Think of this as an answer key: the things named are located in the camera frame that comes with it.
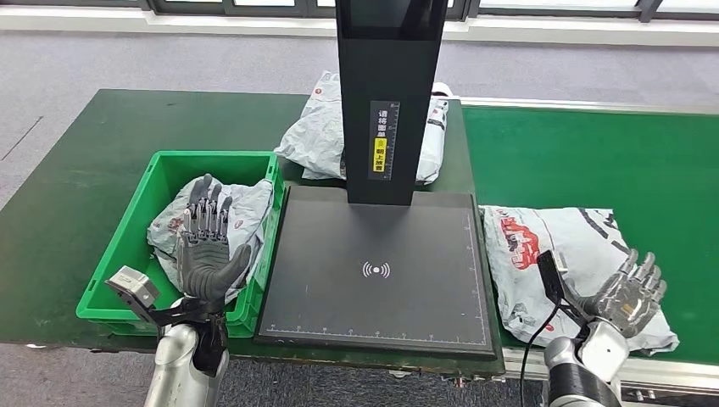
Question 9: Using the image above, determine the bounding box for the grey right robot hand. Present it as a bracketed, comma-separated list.
[578, 249, 670, 340]

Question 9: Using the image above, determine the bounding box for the green plastic crate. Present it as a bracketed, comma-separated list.
[75, 150, 287, 339]

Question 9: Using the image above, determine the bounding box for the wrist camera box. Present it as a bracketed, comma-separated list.
[536, 249, 591, 327]
[104, 265, 192, 330]

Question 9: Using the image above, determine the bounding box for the grey parcel red dot logo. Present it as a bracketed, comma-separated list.
[274, 71, 348, 182]

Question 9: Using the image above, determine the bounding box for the white parcel black label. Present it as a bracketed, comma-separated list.
[415, 82, 454, 187]

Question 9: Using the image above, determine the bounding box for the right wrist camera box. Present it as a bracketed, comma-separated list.
[536, 249, 591, 327]

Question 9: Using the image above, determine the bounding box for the black inbound scanner machine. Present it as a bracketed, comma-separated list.
[255, 0, 501, 360]

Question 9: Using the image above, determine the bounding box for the white parcel bright red print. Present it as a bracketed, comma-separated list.
[480, 204, 681, 356]

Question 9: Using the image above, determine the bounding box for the white window sill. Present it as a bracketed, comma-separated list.
[0, 5, 719, 49]

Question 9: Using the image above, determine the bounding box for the green conveyor belt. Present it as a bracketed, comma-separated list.
[459, 96, 719, 407]

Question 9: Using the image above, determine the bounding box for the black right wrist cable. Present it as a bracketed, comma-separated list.
[517, 303, 563, 407]

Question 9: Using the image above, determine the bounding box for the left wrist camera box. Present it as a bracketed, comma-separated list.
[104, 265, 192, 330]

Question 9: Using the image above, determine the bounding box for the grey parcel dark red print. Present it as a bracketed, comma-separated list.
[147, 178, 276, 304]

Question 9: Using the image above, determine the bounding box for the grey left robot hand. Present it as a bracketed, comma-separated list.
[176, 172, 253, 302]

